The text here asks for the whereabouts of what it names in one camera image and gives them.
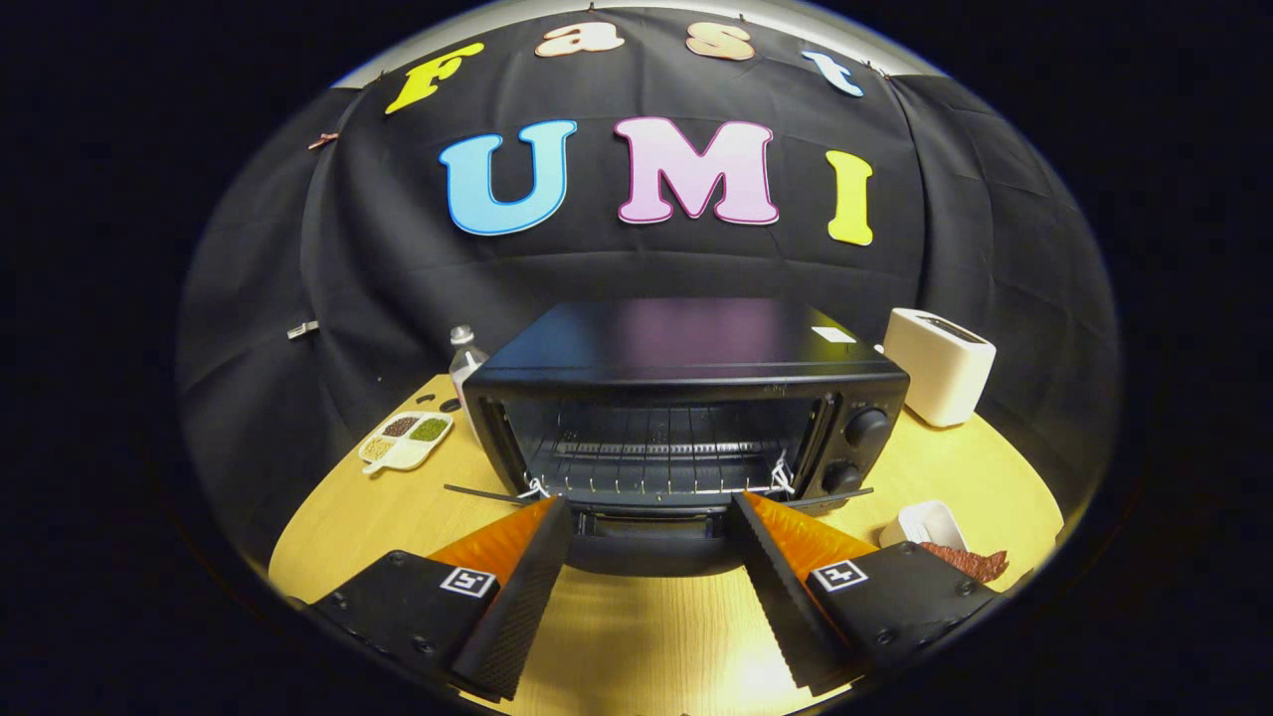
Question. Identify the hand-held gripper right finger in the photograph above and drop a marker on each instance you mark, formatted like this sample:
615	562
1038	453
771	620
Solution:
781	597

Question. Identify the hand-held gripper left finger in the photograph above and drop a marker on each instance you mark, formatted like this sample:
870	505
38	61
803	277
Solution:
522	607

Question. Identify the reddish brown meat piece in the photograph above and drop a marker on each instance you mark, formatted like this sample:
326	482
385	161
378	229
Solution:
970	563

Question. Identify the black toaster oven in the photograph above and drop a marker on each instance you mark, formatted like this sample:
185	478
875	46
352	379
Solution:
686	338

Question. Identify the white bread toaster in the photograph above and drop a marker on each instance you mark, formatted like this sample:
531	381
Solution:
940	373

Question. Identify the white rectangular tray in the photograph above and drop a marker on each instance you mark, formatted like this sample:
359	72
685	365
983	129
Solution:
920	522

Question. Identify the white divided dish with grains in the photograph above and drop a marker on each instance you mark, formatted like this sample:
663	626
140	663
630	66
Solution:
406	443

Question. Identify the clear glass bottle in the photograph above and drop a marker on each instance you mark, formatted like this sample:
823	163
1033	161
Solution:
463	366

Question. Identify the silver cloth clip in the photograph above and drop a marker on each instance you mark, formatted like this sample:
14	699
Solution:
303	329

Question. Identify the black backdrop cloth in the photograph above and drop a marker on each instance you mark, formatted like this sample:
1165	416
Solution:
378	259

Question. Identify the red cloth clip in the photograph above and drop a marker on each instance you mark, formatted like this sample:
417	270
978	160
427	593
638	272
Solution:
323	140

